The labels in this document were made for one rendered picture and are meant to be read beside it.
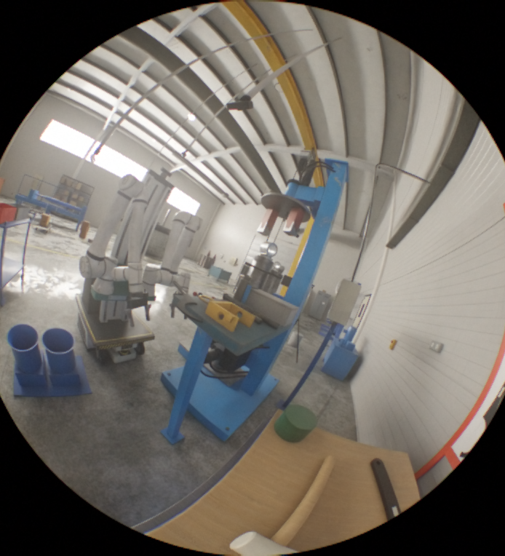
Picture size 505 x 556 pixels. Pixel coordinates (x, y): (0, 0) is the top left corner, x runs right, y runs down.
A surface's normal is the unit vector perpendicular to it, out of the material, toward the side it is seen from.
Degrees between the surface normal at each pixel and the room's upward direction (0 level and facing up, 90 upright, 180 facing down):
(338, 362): 90
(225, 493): 0
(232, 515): 0
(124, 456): 0
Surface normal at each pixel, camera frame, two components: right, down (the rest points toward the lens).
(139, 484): 0.39, -0.92
